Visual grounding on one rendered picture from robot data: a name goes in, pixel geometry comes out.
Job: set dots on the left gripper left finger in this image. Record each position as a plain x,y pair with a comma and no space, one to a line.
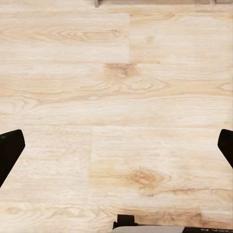
11,146

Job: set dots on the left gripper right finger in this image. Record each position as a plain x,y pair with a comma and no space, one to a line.
225,144

